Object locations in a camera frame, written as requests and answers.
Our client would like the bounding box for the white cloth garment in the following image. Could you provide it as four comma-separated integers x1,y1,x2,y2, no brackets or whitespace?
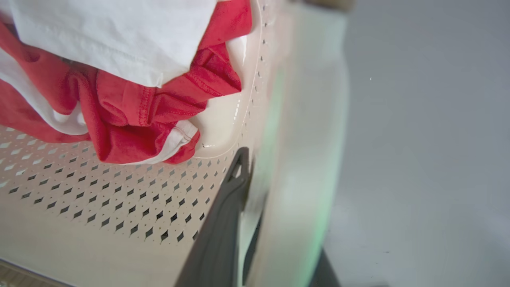
0,0,218,88

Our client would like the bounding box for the red and white garment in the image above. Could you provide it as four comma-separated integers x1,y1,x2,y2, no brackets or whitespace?
0,0,253,165

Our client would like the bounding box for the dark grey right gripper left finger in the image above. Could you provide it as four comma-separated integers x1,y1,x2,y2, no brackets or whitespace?
174,147,250,287

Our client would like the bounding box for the cream perforated plastic laundry basket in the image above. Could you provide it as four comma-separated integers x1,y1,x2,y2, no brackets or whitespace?
0,0,350,287

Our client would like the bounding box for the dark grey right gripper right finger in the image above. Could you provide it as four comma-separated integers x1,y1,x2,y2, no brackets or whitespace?
309,249,341,287

